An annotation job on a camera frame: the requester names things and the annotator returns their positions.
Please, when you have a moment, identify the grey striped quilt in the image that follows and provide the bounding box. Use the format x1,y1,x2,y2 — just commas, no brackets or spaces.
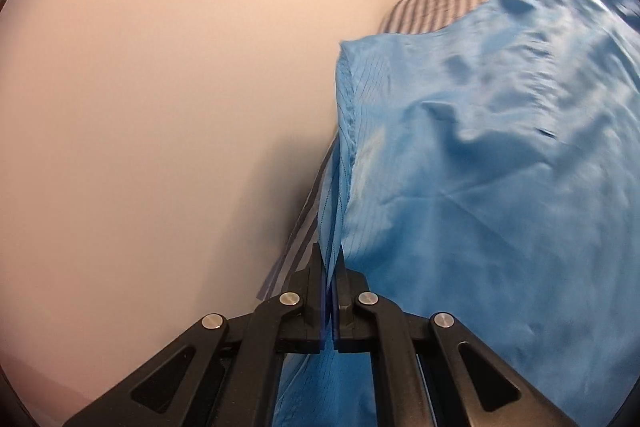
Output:
257,0,506,303

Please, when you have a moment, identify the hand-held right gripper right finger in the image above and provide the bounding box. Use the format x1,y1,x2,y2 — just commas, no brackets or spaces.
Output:
332,246,578,427

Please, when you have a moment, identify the blue zip work coat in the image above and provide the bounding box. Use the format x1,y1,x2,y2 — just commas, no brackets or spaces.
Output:
260,0,640,427

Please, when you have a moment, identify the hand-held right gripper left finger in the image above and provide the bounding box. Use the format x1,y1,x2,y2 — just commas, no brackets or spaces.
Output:
65,243,324,427

